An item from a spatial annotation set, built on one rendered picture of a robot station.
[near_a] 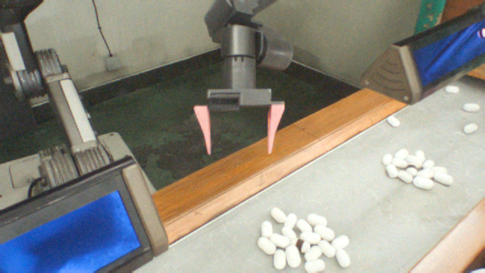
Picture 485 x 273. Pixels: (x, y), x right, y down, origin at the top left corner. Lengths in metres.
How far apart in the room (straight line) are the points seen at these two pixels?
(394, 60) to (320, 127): 0.49
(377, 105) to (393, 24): 1.38
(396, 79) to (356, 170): 0.41
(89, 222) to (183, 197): 0.50
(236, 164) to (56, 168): 0.36
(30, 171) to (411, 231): 1.13
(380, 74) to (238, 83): 0.22
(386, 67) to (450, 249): 0.35
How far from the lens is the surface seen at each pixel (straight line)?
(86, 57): 2.69
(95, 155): 0.90
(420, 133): 1.10
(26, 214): 0.30
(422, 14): 1.42
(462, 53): 0.66
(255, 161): 0.87
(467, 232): 0.82
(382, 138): 1.05
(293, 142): 0.94
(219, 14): 0.72
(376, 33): 2.54
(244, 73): 0.65
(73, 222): 0.31
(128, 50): 2.80
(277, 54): 0.71
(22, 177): 1.46
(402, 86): 0.55
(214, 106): 0.69
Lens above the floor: 1.30
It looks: 34 degrees down
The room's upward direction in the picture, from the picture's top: straight up
